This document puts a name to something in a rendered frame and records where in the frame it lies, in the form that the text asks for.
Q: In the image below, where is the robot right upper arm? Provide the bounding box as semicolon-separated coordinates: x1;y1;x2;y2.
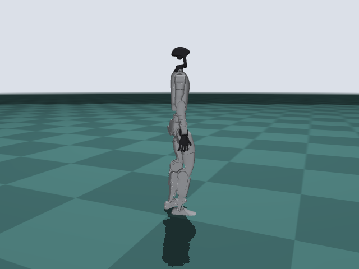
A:
174;74;186;108

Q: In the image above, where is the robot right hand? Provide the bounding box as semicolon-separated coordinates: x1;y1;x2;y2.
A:
177;129;192;152

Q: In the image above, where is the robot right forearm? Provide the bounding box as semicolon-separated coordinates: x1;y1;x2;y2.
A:
176;101;187;135

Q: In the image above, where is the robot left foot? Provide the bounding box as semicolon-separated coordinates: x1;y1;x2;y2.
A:
164;198;187;210

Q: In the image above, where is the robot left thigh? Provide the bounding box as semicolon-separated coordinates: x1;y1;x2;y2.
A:
167;125;183;172

